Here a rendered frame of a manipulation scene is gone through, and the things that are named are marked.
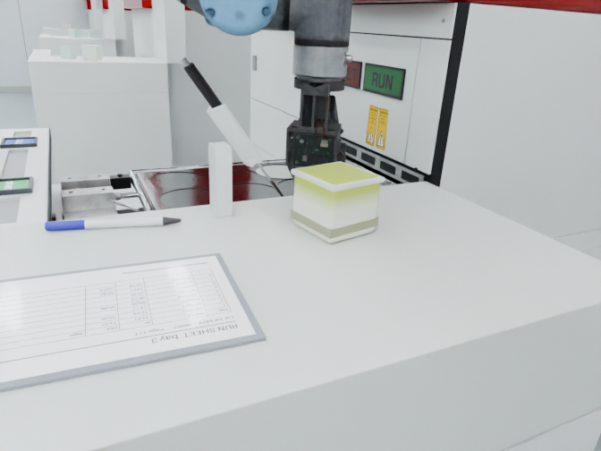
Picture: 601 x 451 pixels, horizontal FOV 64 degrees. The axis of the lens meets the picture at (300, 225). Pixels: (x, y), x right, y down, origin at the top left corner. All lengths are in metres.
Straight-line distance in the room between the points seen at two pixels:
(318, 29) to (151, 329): 0.44
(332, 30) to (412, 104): 0.21
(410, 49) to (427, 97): 0.08
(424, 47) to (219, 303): 0.53
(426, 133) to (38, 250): 0.55
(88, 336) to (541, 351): 0.37
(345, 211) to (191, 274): 0.17
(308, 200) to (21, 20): 8.26
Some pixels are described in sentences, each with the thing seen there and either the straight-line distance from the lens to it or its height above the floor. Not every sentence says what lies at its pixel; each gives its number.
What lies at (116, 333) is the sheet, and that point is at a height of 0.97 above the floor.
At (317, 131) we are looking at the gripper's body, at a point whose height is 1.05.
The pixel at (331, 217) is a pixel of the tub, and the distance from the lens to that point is 0.51.
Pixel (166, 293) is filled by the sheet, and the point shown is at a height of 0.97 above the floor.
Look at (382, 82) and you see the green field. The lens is 0.87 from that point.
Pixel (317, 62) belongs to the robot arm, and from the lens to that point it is 0.67.
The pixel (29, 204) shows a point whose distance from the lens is 0.69.
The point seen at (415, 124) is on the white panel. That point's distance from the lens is 0.80.
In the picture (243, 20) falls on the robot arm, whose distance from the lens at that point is 0.52.
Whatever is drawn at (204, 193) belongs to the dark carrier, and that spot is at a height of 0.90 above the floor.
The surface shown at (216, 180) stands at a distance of 0.57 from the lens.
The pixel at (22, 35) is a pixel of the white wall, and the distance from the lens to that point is 8.70.
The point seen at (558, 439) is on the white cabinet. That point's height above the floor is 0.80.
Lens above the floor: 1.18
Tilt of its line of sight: 23 degrees down
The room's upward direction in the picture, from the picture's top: 3 degrees clockwise
